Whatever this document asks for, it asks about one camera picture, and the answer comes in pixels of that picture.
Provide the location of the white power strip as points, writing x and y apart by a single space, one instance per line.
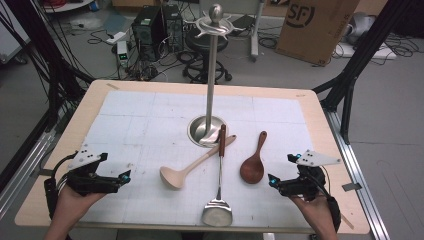
116 37

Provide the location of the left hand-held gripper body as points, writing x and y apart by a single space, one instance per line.
85 181

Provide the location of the black metal frame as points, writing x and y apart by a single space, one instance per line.
353 66

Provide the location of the thin wooden stick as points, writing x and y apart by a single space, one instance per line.
347 221

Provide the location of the aluminium rail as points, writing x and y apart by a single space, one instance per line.
23 170
353 160

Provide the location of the white grid mat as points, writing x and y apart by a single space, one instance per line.
150 116

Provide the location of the cardboard box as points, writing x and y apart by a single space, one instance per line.
313 33

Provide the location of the slim black computer tower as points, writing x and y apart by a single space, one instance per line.
173 30

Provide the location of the grey white machine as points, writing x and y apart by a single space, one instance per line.
361 26

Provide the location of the small device with green display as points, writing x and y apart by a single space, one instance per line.
122 53

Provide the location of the large black computer tower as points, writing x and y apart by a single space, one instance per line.
148 33

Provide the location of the grey tape piece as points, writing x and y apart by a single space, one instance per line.
43 172
351 187

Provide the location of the person's right hand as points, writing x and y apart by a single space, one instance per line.
318 213

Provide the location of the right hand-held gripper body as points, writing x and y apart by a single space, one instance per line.
305 186

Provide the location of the person's left hand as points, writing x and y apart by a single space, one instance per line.
71 208

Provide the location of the beige ladle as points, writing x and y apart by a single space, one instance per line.
175 176

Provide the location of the white stand post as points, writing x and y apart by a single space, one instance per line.
256 36

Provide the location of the dark wooden spoon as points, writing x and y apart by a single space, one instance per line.
252 170

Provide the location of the metal utensil stand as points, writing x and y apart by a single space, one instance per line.
211 83

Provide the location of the black rolling stool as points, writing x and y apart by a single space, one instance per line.
196 43

